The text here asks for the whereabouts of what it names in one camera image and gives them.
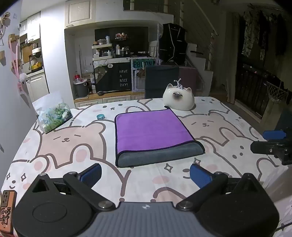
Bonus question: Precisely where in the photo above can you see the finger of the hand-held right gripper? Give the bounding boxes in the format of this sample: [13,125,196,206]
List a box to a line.
[250,141,285,158]
[262,129,287,140]

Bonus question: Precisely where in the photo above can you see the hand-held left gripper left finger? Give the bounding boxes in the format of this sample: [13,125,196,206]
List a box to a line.
[31,163,116,211]

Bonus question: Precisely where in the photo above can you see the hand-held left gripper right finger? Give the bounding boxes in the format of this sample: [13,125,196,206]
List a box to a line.
[176,164,263,211]

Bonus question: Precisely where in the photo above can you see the purple and grey towel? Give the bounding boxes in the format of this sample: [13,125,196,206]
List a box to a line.
[114,108,205,168]

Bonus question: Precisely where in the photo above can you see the bear print tablecloth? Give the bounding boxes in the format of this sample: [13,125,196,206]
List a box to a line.
[0,96,292,237]

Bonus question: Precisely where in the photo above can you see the black balcony railing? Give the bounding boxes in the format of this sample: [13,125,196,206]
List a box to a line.
[235,61,271,118]

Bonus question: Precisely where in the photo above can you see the clear plastic bag of greens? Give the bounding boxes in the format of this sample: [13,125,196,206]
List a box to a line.
[32,91,73,134]

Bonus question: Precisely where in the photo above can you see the white cat-shaped ceramic bowl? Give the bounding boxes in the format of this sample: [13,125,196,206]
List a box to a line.
[162,83,195,111]

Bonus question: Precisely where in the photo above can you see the grey trash bin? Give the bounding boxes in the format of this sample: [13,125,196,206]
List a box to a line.
[73,78,90,99]

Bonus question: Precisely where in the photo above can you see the wooden tag with black characters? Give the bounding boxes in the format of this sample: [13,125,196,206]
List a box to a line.
[0,190,18,234]

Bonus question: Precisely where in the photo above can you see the dark purple chair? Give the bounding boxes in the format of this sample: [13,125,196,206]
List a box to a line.
[179,67,204,97]

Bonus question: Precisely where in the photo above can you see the white staircase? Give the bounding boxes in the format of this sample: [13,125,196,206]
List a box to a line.
[184,43,216,97]

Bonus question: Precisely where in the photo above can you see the black printed cabinet curtain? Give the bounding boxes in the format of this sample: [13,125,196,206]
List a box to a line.
[94,62,132,93]

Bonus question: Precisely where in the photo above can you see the dark chair back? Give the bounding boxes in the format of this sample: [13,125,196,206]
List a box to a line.
[145,65,180,99]

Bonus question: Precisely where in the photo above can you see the hanging dark clothes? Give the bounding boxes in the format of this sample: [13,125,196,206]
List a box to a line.
[241,3,292,60]

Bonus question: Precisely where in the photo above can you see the green sign plate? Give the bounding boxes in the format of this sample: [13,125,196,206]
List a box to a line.
[130,58,156,69]

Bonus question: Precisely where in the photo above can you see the white shelf rack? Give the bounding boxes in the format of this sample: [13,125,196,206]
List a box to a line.
[92,43,114,61]

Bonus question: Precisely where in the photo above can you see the black vest with white trim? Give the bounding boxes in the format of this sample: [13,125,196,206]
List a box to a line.
[159,23,189,65]

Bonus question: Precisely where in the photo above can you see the pink ribbon charm with pompom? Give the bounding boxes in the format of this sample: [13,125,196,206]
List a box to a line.
[9,34,28,94]

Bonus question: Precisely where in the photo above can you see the white upper cabinet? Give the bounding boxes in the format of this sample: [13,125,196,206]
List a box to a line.
[64,0,97,28]

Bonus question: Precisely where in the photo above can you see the white rope net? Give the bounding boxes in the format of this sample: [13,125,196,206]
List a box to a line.
[266,80,290,102]

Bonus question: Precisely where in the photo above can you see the white perforated frame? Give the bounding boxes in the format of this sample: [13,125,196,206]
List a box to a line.
[131,68,146,93]

